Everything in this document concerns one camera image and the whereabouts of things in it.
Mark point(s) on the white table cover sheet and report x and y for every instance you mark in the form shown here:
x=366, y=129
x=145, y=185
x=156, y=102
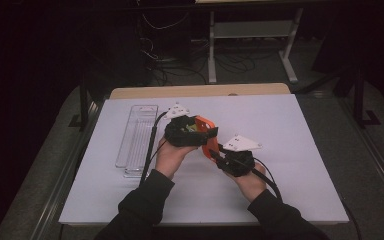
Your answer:
x=280, y=120

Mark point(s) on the green phone case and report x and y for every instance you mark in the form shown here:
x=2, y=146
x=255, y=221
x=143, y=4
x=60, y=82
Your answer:
x=191, y=127

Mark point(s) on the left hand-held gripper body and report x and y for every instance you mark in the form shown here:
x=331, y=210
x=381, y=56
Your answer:
x=180, y=136

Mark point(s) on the person's left hand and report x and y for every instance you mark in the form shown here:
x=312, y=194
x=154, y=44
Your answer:
x=170, y=158

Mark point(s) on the person's right hand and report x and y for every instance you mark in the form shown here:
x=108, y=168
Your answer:
x=251, y=185

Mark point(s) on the clear plastic tray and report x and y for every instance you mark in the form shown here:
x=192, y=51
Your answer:
x=138, y=140

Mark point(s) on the black metal stand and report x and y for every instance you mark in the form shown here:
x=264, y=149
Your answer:
x=84, y=100
x=358, y=93

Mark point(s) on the wooden table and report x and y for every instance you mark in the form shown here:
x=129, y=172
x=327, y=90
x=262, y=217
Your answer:
x=196, y=90

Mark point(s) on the orange phone case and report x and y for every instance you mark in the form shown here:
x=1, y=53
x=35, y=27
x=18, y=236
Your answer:
x=210, y=146

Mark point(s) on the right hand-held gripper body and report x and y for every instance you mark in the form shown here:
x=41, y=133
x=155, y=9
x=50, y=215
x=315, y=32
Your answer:
x=240, y=161

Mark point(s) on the grey metal rail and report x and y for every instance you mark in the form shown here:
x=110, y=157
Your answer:
x=376, y=156
x=63, y=186

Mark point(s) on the white metal table frame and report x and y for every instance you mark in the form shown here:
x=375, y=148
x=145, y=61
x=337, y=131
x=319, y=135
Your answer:
x=250, y=30

